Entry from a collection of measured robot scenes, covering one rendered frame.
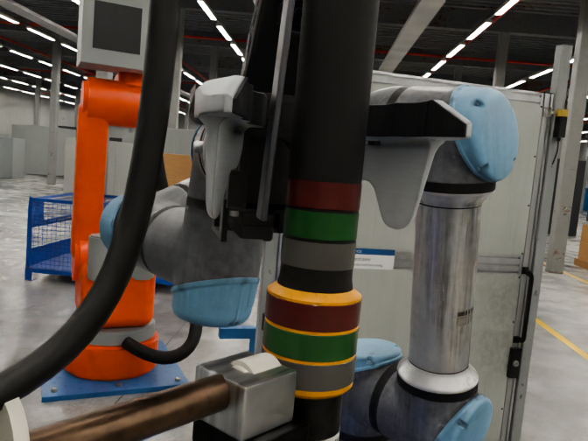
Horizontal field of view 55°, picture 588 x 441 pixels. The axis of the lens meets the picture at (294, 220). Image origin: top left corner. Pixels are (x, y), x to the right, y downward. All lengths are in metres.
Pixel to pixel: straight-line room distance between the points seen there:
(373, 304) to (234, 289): 1.80
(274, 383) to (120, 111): 3.92
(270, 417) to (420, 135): 0.13
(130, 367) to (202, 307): 3.69
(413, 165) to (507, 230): 2.23
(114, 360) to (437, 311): 3.48
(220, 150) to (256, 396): 0.10
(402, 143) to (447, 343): 0.57
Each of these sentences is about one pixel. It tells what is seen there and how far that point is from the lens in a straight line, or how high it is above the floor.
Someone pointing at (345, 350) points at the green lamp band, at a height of 1.55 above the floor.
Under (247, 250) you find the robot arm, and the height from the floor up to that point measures 1.55.
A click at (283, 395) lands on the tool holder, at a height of 1.54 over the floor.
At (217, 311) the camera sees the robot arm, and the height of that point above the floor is 1.50.
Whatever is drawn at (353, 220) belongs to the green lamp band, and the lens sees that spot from 0.25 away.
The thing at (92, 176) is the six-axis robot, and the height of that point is 1.41.
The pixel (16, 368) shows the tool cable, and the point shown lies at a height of 1.57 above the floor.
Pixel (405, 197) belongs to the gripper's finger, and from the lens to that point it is 0.27.
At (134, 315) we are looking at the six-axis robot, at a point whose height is 0.48.
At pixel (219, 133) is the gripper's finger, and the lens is 0.24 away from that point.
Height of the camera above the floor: 1.63
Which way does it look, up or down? 6 degrees down
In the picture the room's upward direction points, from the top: 5 degrees clockwise
